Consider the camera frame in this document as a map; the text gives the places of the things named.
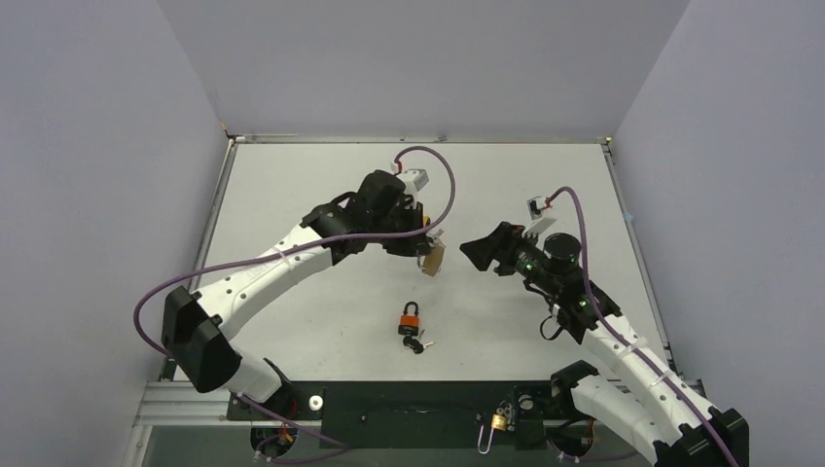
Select purple cable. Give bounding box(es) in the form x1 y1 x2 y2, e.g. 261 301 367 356
133 146 457 359
544 187 742 467

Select black keys of orange padlock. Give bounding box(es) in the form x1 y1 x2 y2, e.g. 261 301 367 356
402 335 435 354

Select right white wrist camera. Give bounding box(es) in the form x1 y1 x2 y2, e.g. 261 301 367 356
523 197 557 243

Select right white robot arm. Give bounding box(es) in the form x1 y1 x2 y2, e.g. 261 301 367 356
460 222 750 466

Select small brass padlock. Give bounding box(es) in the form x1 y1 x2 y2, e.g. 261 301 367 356
477 413 508 455

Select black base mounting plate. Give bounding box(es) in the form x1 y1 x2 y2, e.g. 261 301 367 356
225 379 614 451

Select large brass padlock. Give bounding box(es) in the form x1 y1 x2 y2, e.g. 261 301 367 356
417 240 446 277

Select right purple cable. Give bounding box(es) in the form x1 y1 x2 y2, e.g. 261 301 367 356
544 187 742 467

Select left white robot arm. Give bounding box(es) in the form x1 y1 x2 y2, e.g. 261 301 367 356
161 169 432 418

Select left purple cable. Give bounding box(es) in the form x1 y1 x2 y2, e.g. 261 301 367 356
133 146 457 359

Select aluminium frame rail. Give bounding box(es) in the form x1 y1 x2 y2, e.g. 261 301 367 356
136 380 572 427

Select orange black padlock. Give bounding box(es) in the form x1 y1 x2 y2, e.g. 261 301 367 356
397 301 420 337

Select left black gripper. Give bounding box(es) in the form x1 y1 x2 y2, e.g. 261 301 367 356
370 201 431 258

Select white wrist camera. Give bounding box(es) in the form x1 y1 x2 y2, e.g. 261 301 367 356
395 168 429 196
523 197 557 243

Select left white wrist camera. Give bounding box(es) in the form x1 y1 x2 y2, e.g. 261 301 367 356
395 168 429 196

